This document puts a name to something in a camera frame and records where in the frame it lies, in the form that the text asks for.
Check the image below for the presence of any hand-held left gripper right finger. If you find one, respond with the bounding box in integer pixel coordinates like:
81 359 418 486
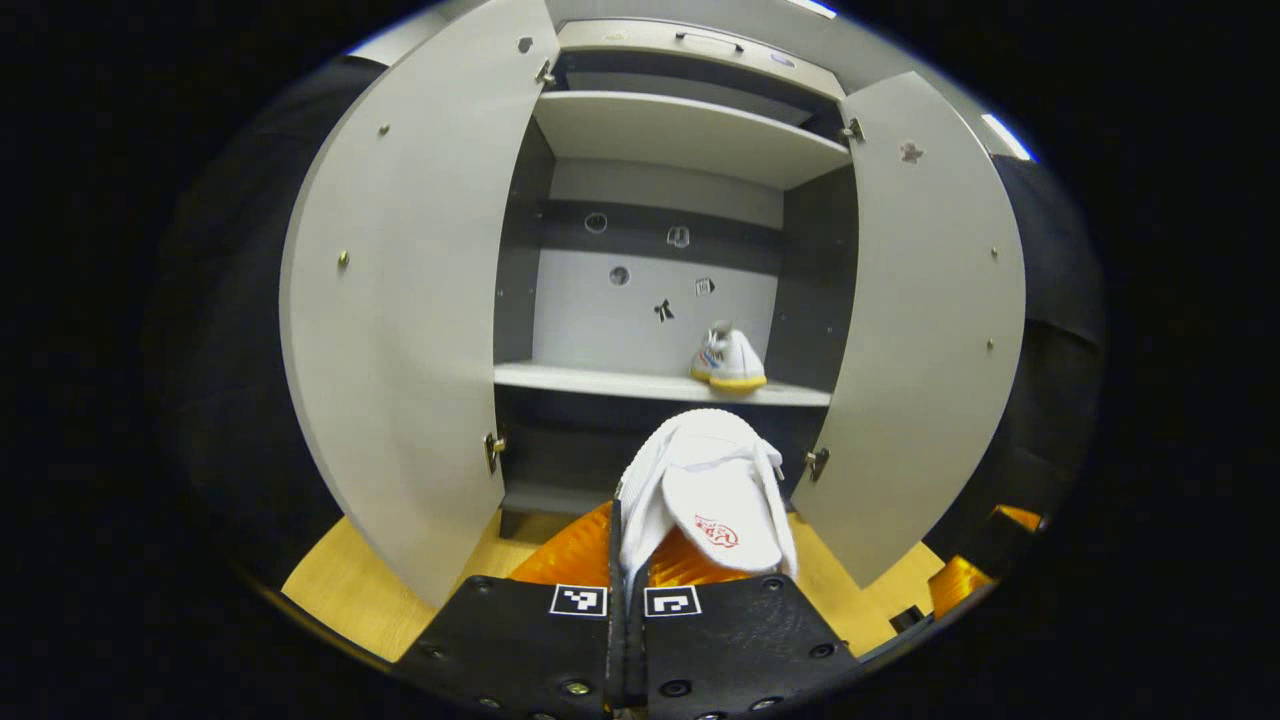
625 525 861 720

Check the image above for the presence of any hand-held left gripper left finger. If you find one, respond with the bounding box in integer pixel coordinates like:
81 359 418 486
395 500 626 720

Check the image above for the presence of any white shoe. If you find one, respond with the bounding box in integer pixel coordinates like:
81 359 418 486
690 320 769 391
615 408 799 581

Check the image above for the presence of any grey shoe cabinet door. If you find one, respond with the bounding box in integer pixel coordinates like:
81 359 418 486
790 70 1028 589
280 0 561 609

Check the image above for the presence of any grey shoe cabinet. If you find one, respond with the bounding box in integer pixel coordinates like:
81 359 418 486
493 18 861 541

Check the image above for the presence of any white cabinet shelf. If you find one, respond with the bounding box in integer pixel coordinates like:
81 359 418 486
533 90 851 191
493 360 833 408

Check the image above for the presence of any grey cabinet drawer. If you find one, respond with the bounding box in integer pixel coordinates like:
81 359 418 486
555 20 846 101

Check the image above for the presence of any black backdrop cloth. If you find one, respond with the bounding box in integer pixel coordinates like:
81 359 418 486
145 55 1106 601

